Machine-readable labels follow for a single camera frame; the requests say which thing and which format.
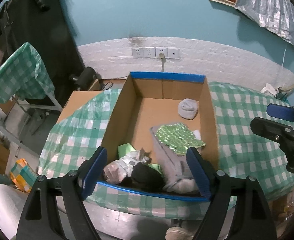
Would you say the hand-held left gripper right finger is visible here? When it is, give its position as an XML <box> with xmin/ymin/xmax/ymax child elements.
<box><xmin>186</xmin><ymin>146</ymin><xmax>278</xmax><ymax>240</ymax></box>

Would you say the silver foil sheet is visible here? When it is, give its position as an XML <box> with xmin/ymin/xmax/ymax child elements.
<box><xmin>234</xmin><ymin>0</ymin><xmax>294</xmax><ymax>60</ymax></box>

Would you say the black cylinder device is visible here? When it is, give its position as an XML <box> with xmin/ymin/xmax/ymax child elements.
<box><xmin>72</xmin><ymin>67</ymin><xmax>97</xmax><ymax>91</ymax></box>

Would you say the blue-edged cardboard box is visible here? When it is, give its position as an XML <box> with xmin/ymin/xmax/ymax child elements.
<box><xmin>97</xmin><ymin>71</ymin><xmax>220</xmax><ymax>203</ymax></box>

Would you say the beige plug with cable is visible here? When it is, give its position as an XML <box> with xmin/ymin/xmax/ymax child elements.
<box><xmin>158</xmin><ymin>53</ymin><xmax>166</xmax><ymax>72</ymax></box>

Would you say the white plastic jug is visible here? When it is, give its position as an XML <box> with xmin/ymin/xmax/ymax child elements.
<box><xmin>260</xmin><ymin>83</ymin><xmax>278</xmax><ymax>97</ymax></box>

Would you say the black knit hat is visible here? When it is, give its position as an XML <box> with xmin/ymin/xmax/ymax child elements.
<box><xmin>123</xmin><ymin>162</ymin><xmax>165</xmax><ymax>193</ymax></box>

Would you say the green sequin cloth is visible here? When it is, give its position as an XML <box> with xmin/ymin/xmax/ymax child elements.
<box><xmin>155</xmin><ymin>124</ymin><xmax>206</xmax><ymax>157</ymax></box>

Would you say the grey sock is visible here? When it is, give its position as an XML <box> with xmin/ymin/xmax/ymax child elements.
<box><xmin>178</xmin><ymin>98</ymin><xmax>198</xmax><ymax>120</ymax></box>

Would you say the metal table frame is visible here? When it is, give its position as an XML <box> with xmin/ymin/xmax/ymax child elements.
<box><xmin>2</xmin><ymin>90</ymin><xmax>64</xmax><ymax>153</ymax></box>

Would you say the green checked side tablecloth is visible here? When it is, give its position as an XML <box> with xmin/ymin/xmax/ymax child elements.
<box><xmin>0</xmin><ymin>42</ymin><xmax>55</xmax><ymax>105</ymax></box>

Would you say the white foam roll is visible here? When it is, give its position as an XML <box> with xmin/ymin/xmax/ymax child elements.
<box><xmin>0</xmin><ymin>184</ymin><xmax>35</xmax><ymax>240</ymax></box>

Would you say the white round-hole wall socket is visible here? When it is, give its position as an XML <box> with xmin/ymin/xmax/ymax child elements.
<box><xmin>167</xmin><ymin>47</ymin><xmax>180</xmax><ymax>58</ymax></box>

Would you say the grey cloth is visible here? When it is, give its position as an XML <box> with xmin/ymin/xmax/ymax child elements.
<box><xmin>150</xmin><ymin>126</ymin><xmax>200</xmax><ymax>193</ymax></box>

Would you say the thin white cord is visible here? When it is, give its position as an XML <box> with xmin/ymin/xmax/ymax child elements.
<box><xmin>280</xmin><ymin>47</ymin><xmax>287</xmax><ymax>68</ymax></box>

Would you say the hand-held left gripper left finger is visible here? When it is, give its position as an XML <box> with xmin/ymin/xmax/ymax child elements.
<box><xmin>15</xmin><ymin>146</ymin><xmax>109</xmax><ymax>240</ymax></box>

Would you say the dark hanging cloth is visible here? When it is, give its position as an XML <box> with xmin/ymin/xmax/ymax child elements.
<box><xmin>0</xmin><ymin>0</ymin><xmax>86</xmax><ymax>108</ymax></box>

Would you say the patterned cloth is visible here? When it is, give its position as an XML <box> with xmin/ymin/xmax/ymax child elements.
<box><xmin>103</xmin><ymin>149</ymin><xmax>151</xmax><ymax>183</ymax></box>

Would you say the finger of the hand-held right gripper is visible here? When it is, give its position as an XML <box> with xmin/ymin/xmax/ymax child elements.
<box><xmin>266</xmin><ymin>104</ymin><xmax>294</xmax><ymax>122</ymax></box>
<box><xmin>250</xmin><ymin>117</ymin><xmax>294</xmax><ymax>178</ymax></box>

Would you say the plain brown cardboard box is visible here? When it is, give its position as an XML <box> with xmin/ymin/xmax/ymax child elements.
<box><xmin>56</xmin><ymin>79</ymin><xmax>127</xmax><ymax>124</ymax></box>

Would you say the yellow green patterned bag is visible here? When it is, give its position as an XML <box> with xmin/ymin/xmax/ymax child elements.
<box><xmin>10</xmin><ymin>158</ymin><xmax>39</xmax><ymax>193</ymax></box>

